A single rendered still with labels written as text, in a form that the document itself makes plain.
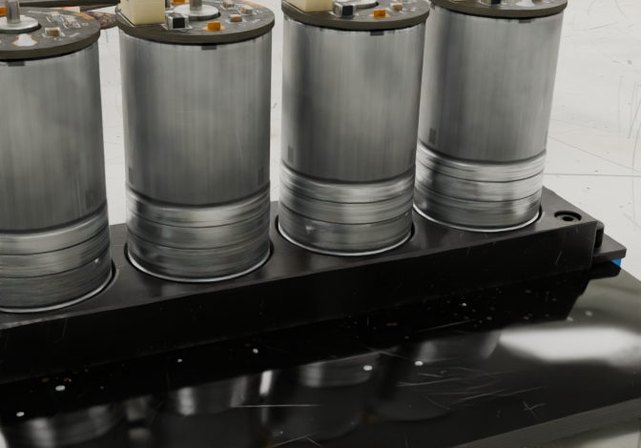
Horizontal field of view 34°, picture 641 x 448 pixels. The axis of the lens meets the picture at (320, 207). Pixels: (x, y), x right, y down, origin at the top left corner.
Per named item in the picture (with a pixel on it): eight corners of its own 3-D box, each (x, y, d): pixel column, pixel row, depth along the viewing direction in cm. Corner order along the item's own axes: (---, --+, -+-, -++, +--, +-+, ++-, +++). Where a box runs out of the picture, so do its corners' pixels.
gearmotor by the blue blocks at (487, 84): (558, 261, 20) (596, -2, 18) (448, 282, 19) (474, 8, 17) (489, 212, 22) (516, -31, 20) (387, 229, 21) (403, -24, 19)
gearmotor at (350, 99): (431, 286, 19) (456, 9, 17) (308, 309, 18) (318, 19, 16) (371, 232, 21) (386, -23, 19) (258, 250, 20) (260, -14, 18)
